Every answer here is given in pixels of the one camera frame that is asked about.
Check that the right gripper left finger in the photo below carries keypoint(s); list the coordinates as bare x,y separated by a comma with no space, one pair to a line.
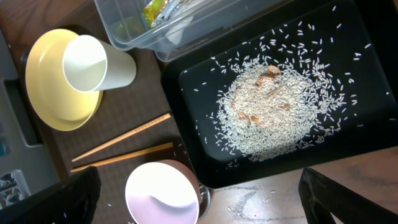
73,200

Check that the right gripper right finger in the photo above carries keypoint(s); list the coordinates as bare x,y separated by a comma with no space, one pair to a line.
323,199

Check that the pink white bowl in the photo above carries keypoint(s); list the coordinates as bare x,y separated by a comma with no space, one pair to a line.
165,191

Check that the green orange snack wrapper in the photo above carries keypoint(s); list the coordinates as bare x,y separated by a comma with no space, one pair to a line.
160,11

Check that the pile of rice waste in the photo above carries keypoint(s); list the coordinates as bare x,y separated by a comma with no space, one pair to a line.
288,89

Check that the black waste tray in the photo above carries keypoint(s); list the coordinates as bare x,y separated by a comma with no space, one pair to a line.
379,130

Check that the grey dish rack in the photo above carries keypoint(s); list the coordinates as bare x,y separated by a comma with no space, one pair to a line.
26,165

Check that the upper wooden chopstick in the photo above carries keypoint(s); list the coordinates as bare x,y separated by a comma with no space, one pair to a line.
126,135

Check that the wooden chopstick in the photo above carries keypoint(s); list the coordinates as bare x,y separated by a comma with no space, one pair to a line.
126,135
126,156

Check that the dark brown serving tray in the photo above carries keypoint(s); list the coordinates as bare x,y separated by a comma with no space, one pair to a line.
121,110

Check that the yellow plate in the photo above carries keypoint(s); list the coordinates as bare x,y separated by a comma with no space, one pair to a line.
56,103

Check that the lower wooden chopstick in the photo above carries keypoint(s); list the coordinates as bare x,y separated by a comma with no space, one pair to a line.
126,156

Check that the white paper cup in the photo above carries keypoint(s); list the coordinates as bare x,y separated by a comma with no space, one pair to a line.
89,64

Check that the clear plastic bin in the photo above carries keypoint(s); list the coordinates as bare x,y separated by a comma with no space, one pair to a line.
127,29

